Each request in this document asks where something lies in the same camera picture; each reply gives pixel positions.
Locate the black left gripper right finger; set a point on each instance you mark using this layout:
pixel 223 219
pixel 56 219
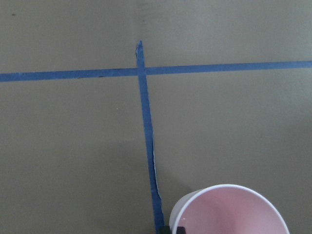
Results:
pixel 180 230

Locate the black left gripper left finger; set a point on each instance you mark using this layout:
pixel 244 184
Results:
pixel 164 230

